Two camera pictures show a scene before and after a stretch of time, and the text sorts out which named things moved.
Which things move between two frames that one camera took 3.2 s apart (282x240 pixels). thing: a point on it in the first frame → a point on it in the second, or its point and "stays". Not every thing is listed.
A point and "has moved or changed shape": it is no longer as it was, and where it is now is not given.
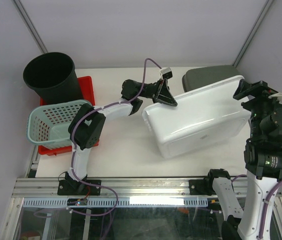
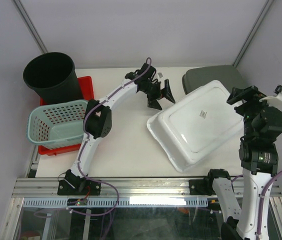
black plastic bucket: (54, 75) stays
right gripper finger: (245, 89) → (250, 93)
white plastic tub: (202, 118) has moved or changed shape
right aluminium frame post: (237, 58) stays
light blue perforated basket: (48, 125) stays
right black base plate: (201, 187) stays
